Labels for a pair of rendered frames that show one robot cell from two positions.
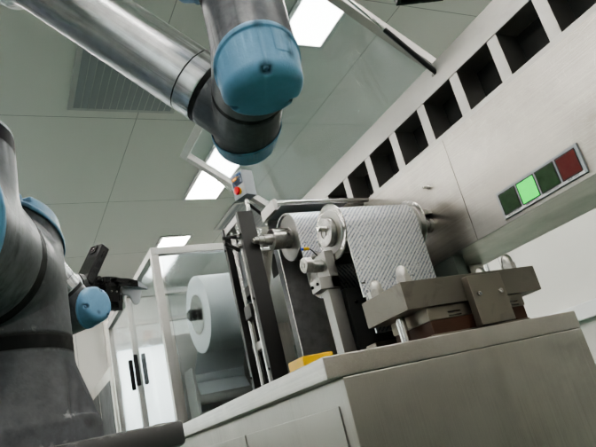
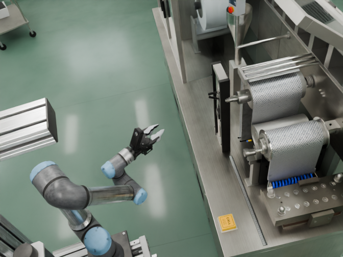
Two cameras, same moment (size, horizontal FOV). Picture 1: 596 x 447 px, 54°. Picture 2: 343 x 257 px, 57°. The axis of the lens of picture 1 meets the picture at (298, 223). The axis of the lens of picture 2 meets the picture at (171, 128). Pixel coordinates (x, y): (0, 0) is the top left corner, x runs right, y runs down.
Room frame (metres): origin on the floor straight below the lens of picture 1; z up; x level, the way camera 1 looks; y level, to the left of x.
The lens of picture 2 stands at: (0.52, -0.13, 2.42)
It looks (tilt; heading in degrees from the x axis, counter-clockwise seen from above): 47 degrees down; 28
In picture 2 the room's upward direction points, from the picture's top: 12 degrees counter-clockwise
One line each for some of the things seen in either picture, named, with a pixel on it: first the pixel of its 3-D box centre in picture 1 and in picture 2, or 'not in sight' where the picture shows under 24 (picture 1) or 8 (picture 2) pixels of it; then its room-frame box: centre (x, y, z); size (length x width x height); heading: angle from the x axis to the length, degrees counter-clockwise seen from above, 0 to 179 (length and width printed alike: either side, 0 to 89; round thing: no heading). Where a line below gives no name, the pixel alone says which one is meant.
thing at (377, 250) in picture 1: (392, 257); (293, 162); (1.48, -0.21, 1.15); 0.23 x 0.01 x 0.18; 120
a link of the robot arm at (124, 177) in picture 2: not in sight; (121, 179); (1.20, 0.57, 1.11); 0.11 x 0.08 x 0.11; 63
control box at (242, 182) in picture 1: (241, 185); (235, 3); (1.96, 0.16, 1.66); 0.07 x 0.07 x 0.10; 47
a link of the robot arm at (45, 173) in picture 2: not in sight; (69, 205); (0.98, 0.71, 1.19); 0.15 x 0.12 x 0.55; 63
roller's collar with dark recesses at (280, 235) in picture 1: (279, 239); (243, 96); (1.68, 0.06, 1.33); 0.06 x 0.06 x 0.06; 30
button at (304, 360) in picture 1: (310, 363); (226, 222); (1.22, 0.04, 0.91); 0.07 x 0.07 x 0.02; 30
